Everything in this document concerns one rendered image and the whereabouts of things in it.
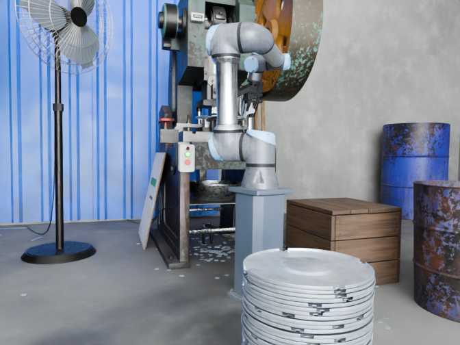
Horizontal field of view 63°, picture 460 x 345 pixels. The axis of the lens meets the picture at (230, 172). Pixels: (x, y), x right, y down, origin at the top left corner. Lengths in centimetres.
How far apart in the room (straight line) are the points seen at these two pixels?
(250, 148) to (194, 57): 85
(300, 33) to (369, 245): 112
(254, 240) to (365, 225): 55
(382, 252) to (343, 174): 229
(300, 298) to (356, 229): 100
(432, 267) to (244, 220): 72
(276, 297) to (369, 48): 377
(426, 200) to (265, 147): 63
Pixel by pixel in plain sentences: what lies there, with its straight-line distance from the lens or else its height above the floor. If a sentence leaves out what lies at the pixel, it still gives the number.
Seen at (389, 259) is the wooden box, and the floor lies 11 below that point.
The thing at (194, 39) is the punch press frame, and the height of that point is 121.
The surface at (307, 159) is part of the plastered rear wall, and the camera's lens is 383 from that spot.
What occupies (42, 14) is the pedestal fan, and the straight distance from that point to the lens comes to 223.
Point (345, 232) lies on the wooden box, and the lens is 170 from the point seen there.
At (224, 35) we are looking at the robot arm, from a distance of 151.
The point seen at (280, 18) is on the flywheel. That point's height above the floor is 139.
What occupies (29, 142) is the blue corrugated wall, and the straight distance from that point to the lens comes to 333.
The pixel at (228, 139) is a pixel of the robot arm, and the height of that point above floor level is 64.
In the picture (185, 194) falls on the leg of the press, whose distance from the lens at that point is 192.
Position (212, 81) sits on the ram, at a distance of 218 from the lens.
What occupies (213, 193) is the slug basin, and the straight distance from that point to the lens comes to 211.
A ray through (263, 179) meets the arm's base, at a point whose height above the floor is 49.
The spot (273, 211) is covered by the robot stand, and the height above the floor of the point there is 36.
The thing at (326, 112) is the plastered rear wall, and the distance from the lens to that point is 396.
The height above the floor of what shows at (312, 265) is 34.
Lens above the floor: 59
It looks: 3 degrees down
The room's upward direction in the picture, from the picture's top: 1 degrees clockwise
